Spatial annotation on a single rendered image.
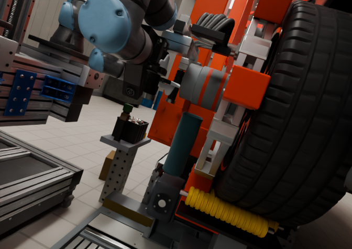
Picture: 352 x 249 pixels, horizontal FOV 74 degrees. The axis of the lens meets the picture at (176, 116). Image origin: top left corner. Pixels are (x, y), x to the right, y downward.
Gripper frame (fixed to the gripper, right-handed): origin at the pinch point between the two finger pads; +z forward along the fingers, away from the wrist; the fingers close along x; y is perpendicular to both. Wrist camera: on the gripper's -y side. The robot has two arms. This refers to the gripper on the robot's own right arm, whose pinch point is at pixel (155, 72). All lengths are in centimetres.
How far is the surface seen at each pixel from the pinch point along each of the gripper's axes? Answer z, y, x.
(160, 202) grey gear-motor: 34, -51, -12
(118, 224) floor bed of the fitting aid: 43, -75, 5
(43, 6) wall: 302, 61, 325
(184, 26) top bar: -3.9, 13.8, -4.4
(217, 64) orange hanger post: 248, 54, 1
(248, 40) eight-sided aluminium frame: -9.9, 13.4, -21.3
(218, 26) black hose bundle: -3.6, 16.4, -12.9
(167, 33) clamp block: -2.5, 10.9, -0.1
